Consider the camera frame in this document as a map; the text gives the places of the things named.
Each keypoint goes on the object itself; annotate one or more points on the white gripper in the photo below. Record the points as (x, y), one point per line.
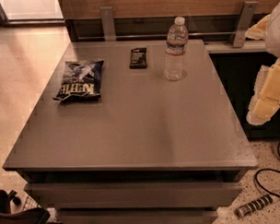
(275, 32)

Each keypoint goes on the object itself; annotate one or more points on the blue chip bag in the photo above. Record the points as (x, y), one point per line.
(81, 80)

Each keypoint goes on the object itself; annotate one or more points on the clear plastic water bottle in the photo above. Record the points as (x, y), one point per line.
(177, 38)

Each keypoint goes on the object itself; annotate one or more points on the striped cylindrical object on floor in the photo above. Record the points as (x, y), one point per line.
(255, 205)

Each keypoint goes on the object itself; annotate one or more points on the grey drawer cabinet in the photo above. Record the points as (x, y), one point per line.
(149, 151)

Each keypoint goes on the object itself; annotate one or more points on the dark chair base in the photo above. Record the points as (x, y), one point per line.
(36, 215)

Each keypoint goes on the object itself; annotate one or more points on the right metal bracket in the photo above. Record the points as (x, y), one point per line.
(237, 38)

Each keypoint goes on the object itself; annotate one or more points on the metal bracket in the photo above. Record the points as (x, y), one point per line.
(237, 38)
(108, 23)

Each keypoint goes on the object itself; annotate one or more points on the left metal bracket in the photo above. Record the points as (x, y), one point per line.
(108, 23)

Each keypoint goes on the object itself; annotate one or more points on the wire mesh basket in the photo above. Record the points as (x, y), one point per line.
(30, 203)

